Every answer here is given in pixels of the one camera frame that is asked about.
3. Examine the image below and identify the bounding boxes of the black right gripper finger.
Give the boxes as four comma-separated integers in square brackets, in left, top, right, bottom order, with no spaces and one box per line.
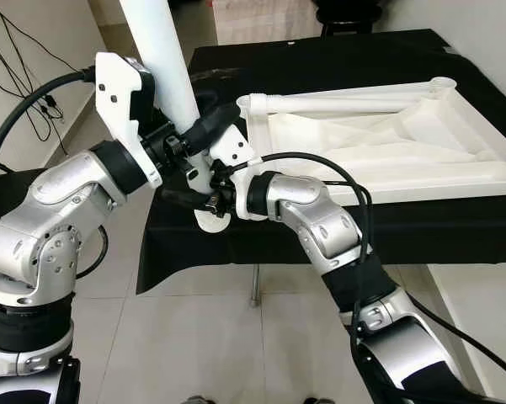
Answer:
[159,187,216,209]

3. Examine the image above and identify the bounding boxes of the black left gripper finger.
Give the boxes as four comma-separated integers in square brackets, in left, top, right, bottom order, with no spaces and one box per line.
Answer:
[181,102,242,154]

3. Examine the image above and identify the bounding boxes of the white plastic table leg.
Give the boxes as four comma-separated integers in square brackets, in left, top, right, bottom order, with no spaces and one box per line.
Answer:
[237,91,443,117]
[118,0,237,215]

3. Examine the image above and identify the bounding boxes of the black tablecloth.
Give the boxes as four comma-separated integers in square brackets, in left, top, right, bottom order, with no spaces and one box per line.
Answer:
[135,29,506,295]

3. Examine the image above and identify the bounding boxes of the white cloth covered bench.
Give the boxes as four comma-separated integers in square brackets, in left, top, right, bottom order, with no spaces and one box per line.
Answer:
[210,0,321,47]

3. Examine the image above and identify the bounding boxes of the black round stool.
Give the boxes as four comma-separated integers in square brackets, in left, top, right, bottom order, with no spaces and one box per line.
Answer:
[316,0,376,35]

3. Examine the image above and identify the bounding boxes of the white plastic table top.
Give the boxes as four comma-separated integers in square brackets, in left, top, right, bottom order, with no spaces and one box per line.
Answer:
[194,76,506,232]

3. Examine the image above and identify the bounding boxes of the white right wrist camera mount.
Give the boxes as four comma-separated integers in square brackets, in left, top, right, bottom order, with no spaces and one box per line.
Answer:
[204,125,266,221]

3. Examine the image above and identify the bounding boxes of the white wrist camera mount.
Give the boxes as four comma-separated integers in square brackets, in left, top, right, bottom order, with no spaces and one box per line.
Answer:
[94,52,163,189]
[204,125,266,221]

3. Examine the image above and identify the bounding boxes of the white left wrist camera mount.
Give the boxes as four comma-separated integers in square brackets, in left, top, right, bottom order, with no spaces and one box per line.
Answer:
[94,52,163,189]

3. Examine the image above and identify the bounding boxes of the metal folding table frame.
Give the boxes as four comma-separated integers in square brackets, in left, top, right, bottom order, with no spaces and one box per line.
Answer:
[248,265,262,308]

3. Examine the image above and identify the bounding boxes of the black power cable with adapter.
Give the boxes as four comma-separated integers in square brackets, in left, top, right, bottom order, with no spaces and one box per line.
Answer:
[0,17,81,157]

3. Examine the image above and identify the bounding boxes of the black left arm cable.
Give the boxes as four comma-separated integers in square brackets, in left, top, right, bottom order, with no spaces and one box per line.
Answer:
[0,69,98,203]

